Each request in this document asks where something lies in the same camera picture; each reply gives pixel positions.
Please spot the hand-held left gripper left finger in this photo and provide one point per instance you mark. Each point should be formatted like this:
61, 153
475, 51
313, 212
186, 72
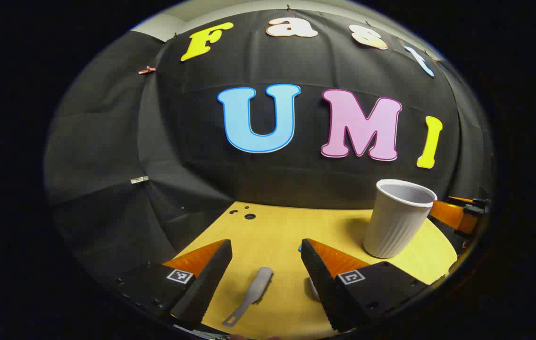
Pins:
206, 283

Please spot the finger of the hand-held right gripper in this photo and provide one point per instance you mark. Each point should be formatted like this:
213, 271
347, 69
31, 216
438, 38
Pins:
475, 203
456, 218

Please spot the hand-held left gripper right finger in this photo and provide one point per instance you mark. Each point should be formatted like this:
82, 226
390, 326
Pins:
324, 288

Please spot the grey dustpan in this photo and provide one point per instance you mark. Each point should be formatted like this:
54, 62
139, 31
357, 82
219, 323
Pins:
313, 289

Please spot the small grey broom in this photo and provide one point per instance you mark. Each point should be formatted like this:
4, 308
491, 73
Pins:
256, 288

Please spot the wooden desktop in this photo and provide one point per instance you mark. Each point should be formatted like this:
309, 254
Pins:
277, 236

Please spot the silver clip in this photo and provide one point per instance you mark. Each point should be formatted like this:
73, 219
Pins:
139, 180

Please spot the black backdrop cloth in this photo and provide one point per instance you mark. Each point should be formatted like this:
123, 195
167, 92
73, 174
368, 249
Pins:
178, 141

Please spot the copper clip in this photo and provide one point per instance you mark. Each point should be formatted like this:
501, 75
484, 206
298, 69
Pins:
146, 70

